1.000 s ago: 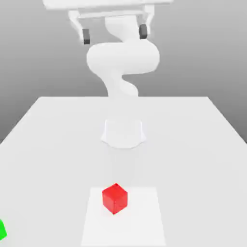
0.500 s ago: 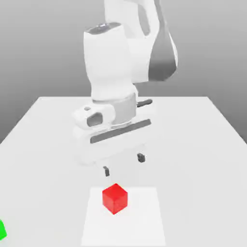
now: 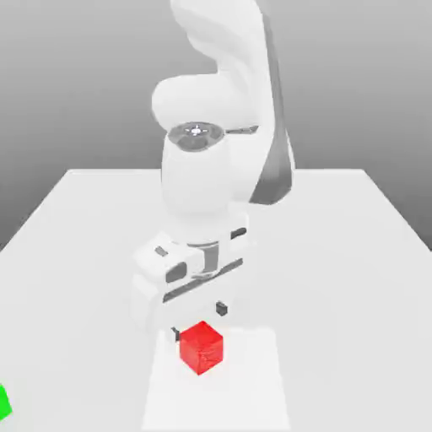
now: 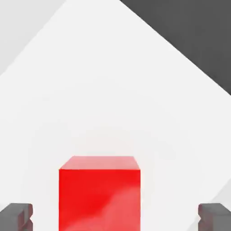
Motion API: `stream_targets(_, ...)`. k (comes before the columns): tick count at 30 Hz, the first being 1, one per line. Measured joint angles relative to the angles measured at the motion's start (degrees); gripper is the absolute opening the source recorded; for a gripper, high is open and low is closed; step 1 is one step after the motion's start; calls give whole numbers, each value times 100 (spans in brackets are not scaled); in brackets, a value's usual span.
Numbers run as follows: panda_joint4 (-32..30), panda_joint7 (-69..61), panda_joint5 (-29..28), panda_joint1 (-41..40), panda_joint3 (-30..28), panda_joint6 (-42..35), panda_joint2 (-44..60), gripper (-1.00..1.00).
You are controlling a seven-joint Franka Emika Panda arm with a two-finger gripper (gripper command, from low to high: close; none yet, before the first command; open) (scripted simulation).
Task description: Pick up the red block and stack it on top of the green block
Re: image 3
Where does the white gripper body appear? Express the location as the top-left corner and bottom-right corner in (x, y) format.
(130, 243), (255, 333)

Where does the small red cube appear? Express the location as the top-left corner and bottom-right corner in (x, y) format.
(178, 320), (224, 376)

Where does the small green cube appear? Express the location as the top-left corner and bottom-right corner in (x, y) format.
(0, 383), (14, 424)

